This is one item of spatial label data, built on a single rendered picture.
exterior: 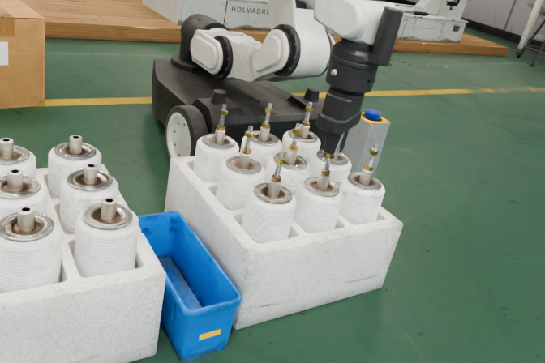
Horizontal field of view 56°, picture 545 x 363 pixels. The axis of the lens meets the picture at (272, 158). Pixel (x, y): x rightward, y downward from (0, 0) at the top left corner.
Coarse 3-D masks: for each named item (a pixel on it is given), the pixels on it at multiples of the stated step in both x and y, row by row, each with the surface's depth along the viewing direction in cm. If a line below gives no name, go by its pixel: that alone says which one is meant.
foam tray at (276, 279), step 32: (192, 160) 121; (192, 192) 111; (192, 224) 112; (224, 224) 100; (352, 224) 108; (384, 224) 111; (224, 256) 101; (256, 256) 93; (288, 256) 97; (320, 256) 102; (352, 256) 108; (384, 256) 115; (256, 288) 97; (288, 288) 102; (320, 288) 107; (352, 288) 114; (256, 320) 101
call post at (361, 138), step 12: (360, 120) 131; (348, 132) 135; (360, 132) 131; (372, 132) 130; (384, 132) 132; (348, 144) 135; (360, 144) 131; (372, 144) 132; (348, 156) 136; (360, 156) 132; (360, 168) 133
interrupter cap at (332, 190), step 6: (306, 180) 106; (312, 180) 106; (306, 186) 103; (312, 186) 104; (330, 186) 106; (336, 186) 106; (312, 192) 102; (318, 192) 102; (324, 192) 103; (330, 192) 103; (336, 192) 104
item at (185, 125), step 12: (180, 108) 146; (192, 108) 147; (168, 120) 154; (180, 120) 150; (192, 120) 142; (204, 120) 145; (168, 132) 154; (180, 132) 150; (192, 132) 141; (204, 132) 143; (168, 144) 155; (180, 144) 151; (192, 144) 142; (180, 156) 152
